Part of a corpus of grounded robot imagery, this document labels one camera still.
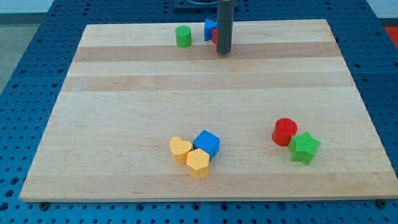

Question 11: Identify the red star block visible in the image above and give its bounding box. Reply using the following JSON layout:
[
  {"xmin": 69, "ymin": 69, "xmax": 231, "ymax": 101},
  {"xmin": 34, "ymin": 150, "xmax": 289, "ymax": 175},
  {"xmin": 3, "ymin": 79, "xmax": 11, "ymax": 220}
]
[{"xmin": 212, "ymin": 29, "xmax": 218, "ymax": 45}]

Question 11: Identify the green star block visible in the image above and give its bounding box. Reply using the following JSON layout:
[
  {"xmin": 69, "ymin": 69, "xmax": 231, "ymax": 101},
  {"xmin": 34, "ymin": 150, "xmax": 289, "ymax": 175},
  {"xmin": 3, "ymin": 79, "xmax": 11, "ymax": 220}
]
[{"xmin": 288, "ymin": 132, "xmax": 321, "ymax": 166}]

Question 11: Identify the blue cube block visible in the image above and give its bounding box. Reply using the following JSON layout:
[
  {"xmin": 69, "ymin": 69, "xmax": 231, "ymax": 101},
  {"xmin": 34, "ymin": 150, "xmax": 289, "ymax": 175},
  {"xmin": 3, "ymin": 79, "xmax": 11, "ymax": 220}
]
[{"xmin": 193, "ymin": 130, "xmax": 220, "ymax": 160}]

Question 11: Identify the yellow heart block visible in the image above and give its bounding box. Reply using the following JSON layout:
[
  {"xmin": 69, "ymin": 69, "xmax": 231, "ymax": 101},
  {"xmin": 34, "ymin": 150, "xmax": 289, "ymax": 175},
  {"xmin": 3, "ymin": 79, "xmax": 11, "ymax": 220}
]
[{"xmin": 169, "ymin": 136, "xmax": 193, "ymax": 164}]

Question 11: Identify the yellow hexagon block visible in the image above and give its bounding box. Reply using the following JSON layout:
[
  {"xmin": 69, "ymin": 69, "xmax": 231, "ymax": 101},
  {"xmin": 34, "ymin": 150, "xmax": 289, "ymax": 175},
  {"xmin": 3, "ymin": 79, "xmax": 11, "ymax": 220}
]
[{"xmin": 186, "ymin": 149, "xmax": 210, "ymax": 179}]

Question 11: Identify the wooden board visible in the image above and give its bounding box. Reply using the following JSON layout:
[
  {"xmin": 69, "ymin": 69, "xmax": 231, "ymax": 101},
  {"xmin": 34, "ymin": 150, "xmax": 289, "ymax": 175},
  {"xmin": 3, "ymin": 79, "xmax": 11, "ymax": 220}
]
[{"xmin": 19, "ymin": 19, "xmax": 397, "ymax": 202}]

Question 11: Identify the green cylinder block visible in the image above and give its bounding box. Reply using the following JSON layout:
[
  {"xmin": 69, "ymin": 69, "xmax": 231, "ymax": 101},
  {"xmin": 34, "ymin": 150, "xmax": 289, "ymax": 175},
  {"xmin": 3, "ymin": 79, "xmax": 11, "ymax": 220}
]
[{"xmin": 175, "ymin": 26, "xmax": 192, "ymax": 48}]

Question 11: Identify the blue triangle block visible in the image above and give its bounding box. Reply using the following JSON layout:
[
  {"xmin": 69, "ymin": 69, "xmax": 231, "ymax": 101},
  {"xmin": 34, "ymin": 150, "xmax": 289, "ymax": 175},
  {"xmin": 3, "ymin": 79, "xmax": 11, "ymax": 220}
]
[{"xmin": 204, "ymin": 19, "xmax": 218, "ymax": 41}]

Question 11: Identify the red cylinder block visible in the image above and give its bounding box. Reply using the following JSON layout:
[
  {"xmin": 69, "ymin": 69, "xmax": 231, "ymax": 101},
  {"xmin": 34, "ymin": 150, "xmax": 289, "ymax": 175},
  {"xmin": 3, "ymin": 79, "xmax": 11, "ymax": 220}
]
[{"xmin": 272, "ymin": 118, "xmax": 298, "ymax": 146}]

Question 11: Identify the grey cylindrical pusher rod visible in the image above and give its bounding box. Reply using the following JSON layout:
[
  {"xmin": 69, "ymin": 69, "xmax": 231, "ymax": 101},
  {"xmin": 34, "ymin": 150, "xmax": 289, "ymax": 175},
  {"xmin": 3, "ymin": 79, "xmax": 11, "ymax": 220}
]
[{"xmin": 216, "ymin": 0, "xmax": 234, "ymax": 55}]

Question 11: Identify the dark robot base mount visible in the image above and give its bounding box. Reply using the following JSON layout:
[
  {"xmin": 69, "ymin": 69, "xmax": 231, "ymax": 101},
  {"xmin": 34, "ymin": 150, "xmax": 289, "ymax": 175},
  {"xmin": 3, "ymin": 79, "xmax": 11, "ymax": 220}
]
[{"xmin": 172, "ymin": 0, "xmax": 240, "ymax": 13}]

